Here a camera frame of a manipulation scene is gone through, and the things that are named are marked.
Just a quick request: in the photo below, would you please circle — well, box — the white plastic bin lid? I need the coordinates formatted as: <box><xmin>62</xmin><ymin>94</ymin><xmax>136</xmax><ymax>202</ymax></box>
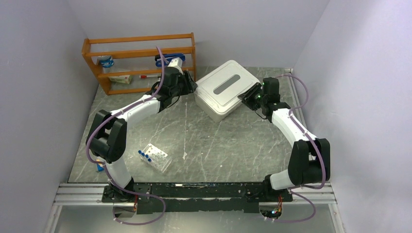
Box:
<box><xmin>195</xmin><ymin>60</ymin><xmax>259</xmax><ymax>97</ymax></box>

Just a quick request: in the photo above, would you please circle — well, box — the beige plastic bin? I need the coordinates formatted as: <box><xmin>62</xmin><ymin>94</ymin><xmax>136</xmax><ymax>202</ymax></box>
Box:
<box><xmin>195</xmin><ymin>93</ymin><xmax>241</xmax><ymax>123</ymax></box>

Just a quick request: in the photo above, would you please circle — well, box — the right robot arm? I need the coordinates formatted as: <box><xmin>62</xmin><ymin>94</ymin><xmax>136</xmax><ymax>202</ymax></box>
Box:
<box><xmin>238</xmin><ymin>77</ymin><xmax>330</xmax><ymax>201</ymax></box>

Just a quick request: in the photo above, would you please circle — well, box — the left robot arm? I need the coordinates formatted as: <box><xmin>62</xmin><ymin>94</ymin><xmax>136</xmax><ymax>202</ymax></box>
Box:
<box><xmin>86</xmin><ymin>67</ymin><xmax>197</xmax><ymax>202</ymax></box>

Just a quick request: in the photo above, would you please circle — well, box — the blue stapler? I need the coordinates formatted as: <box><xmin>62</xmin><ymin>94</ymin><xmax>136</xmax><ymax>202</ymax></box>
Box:
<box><xmin>154</xmin><ymin>53</ymin><xmax>186</xmax><ymax>67</ymax></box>

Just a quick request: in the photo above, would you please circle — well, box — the red capped marker pen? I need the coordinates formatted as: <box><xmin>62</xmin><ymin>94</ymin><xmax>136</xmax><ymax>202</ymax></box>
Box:
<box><xmin>140</xmin><ymin>75</ymin><xmax>158</xmax><ymax>79</ymax></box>

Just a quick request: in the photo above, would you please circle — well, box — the small white cardboard box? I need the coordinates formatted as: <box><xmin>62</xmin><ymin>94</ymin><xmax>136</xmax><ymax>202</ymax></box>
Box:
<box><xmin>108</xmin><ymin>75</ymin><xmax>132</xmax><ymax>84</ymax></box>

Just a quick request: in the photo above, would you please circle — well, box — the orange wooden shelf rack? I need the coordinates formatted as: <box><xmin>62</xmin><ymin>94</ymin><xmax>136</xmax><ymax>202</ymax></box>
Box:
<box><xmin>81</xmin><ymin>33</ymin><xmax>196</xmax><ymax>95</ymax></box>

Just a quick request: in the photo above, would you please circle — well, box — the white test tube rack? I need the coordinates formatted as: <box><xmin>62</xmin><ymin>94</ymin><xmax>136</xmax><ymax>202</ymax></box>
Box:
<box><xmin>138</xmin><ymin>143</ymin><xmax>172</xmax><ymax>173</ymax></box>

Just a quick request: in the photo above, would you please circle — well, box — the blue white tape roll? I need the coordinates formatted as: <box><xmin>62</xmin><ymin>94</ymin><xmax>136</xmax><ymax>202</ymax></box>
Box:
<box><xmin>97</xmin><ymin>55</ymin><xmax>114</xmax><ymax>68</ymax></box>

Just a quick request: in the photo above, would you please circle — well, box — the yellow blue small block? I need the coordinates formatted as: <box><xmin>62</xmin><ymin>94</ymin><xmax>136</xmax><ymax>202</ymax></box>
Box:
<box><xmin>97</xmin><ymin>164</ymin><xmax>104</xmax><ymax>172</ymax></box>

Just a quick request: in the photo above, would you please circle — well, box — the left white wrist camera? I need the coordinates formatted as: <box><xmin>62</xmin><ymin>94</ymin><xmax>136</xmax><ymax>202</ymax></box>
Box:
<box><xmin>167</xmin><ymin>57</ymin><xmax>183</xmax><ymax>74</ymax></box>

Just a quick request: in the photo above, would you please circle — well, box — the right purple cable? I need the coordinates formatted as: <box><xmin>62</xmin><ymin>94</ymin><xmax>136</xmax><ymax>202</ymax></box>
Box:
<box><xmin>274</xmin><ymin>74</ymin><xmax>327</xmax><ymax>223</ymax></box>

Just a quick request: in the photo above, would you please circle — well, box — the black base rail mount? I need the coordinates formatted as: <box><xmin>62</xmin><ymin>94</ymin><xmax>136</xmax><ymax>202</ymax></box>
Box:
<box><xmin>101</xmin><ymin>182</ymin><xmax>293</xmax><ymax>215</ymax></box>

